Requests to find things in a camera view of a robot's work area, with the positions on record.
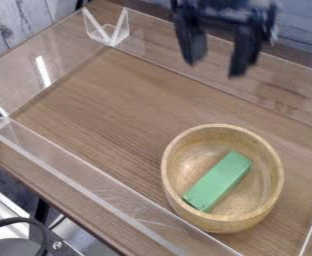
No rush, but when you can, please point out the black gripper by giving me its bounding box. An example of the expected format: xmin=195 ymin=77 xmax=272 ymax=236
xmin=171 ymin=0 xmax=281 ymax=78

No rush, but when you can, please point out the green rectangular block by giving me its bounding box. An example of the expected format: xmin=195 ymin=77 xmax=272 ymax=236
xmin=182 ymin=151 xmax=252 ymax=212

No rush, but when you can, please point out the clear acrylic corner bracket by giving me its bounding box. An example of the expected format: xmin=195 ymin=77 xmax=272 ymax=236
xmin=81 ymin=8 xmax=130 ymax=47

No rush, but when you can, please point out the black cable on floor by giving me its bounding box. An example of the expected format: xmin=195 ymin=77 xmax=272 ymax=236
xmin=0 ymin=217 xmax=51 ymax=256

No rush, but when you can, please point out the black metal table leg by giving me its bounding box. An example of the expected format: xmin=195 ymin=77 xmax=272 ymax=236
xmin=35 ymin=199 xmax=51 ymax=224

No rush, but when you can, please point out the brown wooden bowl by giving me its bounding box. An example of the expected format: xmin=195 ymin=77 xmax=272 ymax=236
xmin=160 ymin=124 xmax=285 ymax=234

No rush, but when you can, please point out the clear acrylic tray wall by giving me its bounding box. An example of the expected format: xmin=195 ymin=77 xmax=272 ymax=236
xmin=0 ymin=2 xmax=312 ymax=256

